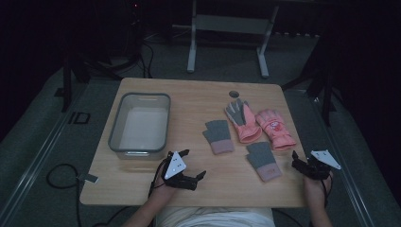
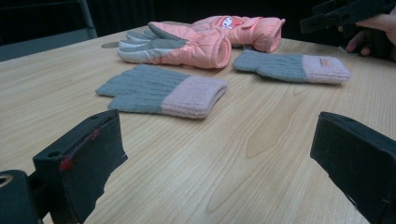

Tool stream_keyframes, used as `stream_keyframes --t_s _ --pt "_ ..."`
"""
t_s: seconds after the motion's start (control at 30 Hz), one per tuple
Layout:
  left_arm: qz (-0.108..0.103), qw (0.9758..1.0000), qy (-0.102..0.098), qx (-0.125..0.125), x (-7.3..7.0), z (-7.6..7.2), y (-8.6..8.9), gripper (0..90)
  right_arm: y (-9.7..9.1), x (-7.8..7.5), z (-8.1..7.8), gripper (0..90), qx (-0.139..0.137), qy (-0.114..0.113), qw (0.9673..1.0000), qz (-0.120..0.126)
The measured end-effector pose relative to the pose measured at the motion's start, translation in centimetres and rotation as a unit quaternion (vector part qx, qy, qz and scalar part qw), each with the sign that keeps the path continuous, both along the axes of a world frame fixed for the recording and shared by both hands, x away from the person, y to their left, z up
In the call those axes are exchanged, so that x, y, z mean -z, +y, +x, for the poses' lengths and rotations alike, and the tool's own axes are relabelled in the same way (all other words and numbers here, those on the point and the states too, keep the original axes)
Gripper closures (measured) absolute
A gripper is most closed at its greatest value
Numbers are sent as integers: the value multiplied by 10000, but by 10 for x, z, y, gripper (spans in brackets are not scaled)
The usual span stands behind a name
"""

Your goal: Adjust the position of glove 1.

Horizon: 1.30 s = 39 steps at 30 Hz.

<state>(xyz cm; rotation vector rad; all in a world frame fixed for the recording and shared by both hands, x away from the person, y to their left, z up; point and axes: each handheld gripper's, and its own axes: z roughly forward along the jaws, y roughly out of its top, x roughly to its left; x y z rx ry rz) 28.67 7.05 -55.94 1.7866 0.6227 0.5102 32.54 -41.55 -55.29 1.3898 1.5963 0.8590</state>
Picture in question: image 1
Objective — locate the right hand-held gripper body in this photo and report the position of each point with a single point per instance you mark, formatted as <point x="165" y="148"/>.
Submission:
<point x="321" y="162"/>

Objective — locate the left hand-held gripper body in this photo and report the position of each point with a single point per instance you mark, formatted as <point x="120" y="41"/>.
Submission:
<point x="175" y="166"/>

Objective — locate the pink glove with grey palm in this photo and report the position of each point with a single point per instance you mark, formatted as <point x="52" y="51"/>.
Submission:
<point x="249" y="126"/>

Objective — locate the person's right hand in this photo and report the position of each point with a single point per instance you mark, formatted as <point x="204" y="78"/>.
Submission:
<point x="315" y="189"/>

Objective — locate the person's left hand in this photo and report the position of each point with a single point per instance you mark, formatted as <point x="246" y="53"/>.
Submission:
<point x="163" y="192"/>

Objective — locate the grey knit glove pink cuff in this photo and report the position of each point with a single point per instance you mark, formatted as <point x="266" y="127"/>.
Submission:
<point x="261" y="156"/>
<point x="217" y="130"/>

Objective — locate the pink glove with cartoon print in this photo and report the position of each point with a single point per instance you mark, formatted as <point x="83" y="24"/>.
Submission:
<point x="275" y="130"/>

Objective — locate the person's white shirt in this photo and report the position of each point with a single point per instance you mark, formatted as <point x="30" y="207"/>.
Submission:
<point x="216" y="218"/>

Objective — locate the black metal stand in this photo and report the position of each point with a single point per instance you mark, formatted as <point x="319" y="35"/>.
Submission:
<point x="71" y="78"/>
<point x="326" y="91"/>

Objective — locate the small grey metal clamp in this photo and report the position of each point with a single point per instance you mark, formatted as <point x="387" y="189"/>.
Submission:
<point x="88" y="178"/>

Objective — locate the white metal stand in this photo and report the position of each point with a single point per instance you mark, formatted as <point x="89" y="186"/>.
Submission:
<point x="231" y="23"/>

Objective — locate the metal floor rail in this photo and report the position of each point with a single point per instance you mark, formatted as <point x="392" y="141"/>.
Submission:
<point x="343" y="164"/>
<point x="34" y="167"/>

